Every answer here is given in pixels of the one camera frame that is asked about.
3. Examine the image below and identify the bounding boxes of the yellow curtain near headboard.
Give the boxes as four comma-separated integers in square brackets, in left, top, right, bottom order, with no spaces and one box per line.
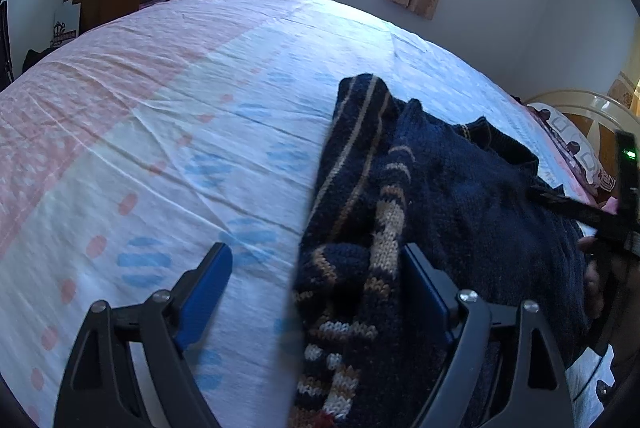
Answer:
[608,71,640,117]

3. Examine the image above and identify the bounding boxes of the white paper bag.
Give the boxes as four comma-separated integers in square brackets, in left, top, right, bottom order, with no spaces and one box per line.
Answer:
[50,0,81,48]

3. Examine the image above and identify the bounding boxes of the patterned pillow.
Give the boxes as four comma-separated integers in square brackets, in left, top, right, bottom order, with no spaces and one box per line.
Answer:
[527,102,603,195]

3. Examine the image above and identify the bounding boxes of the navy patterned knit sweater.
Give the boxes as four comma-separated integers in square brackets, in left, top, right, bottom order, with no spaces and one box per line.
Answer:
[288,74,589,427]

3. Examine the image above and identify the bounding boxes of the cream wooden headboard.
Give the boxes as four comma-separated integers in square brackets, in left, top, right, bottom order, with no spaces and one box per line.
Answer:
[525,89,639,177]

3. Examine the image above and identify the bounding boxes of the person's right hand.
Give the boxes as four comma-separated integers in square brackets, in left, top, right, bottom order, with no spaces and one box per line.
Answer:
[578,237,626,318]

